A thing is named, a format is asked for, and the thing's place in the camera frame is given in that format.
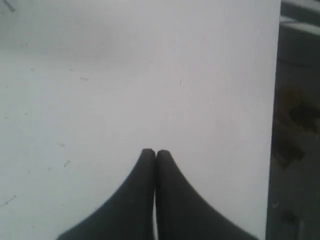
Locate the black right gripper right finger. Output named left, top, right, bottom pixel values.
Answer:
left=155, top=150, right=255, bottom=240

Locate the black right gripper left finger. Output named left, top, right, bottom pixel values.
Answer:
left=58, top=149, right=156, bottom=240

